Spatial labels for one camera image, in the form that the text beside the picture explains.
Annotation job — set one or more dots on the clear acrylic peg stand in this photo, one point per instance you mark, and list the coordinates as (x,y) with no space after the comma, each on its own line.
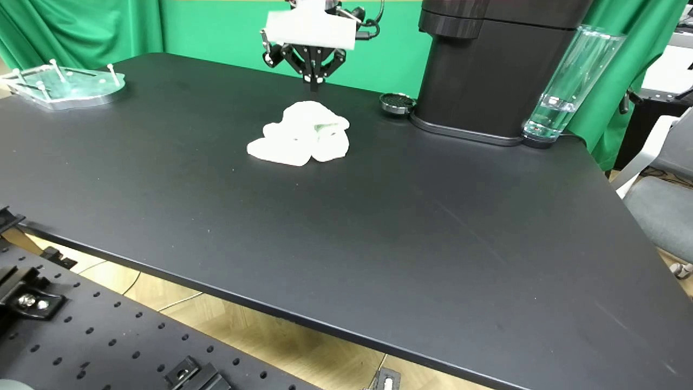
(65,86)

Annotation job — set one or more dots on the green curtain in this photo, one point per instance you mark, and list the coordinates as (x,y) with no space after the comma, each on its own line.
(622,97)
(76,30)

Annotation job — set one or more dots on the clear water tank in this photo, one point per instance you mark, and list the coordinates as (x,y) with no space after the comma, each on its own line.
(574,81)

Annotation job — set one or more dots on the black metal bracket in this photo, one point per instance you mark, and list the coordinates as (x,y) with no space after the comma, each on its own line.
(30,295)
(195,375)

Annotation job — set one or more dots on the round metal filter basket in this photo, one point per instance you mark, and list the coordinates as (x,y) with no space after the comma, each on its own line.
(397,102)

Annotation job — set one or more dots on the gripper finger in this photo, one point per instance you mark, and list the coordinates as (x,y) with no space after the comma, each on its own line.
(295,58)
(329,62)

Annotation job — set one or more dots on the white cloth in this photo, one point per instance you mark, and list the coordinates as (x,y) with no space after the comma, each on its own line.
(303,135)

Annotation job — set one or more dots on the black coffee machine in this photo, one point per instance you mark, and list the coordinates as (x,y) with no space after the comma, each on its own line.
(487,70)

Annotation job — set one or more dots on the grey office chair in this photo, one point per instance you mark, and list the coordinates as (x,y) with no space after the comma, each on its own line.
(663,211)

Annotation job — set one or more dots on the black clamp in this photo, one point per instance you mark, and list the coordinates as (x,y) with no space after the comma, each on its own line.
(58,258)

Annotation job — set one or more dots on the black side table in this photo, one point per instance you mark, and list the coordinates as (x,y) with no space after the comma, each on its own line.
(644,119)

